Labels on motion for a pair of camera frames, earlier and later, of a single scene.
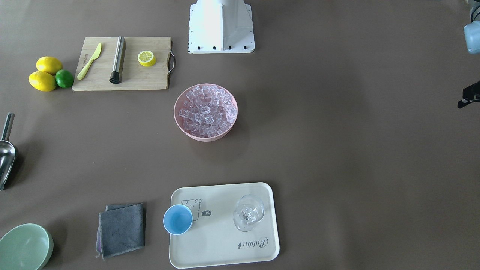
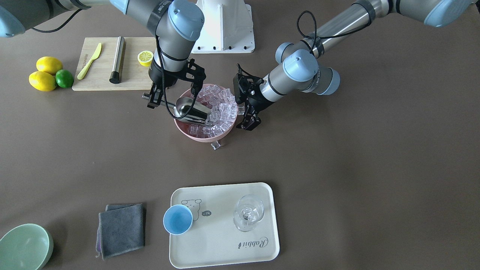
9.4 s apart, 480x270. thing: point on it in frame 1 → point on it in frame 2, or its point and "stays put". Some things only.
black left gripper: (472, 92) → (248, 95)
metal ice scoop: (7, 152) → (187, 108)
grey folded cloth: (120, 229) stays put
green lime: (64, 78) stays put
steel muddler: (114, 78) stays put
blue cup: (177, 219) stays put
